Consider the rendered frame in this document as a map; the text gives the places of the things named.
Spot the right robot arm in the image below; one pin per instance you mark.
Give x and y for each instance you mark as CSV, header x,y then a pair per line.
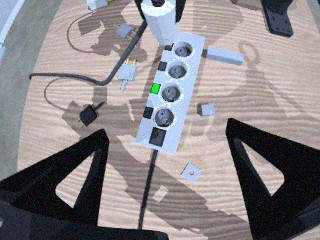
x,y
277,17

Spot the black electrical plug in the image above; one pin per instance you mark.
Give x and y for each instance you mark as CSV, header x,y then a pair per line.
x,y
88,115

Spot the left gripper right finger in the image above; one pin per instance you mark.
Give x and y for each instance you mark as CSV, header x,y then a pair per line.
x,y
300,165

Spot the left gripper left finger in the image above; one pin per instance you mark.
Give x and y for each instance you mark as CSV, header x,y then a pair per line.
x,y
34,188

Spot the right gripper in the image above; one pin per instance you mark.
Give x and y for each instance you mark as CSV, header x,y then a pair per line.
x,y
178,8

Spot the white power strip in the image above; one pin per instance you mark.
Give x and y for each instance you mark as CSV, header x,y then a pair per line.
x,y
162,121

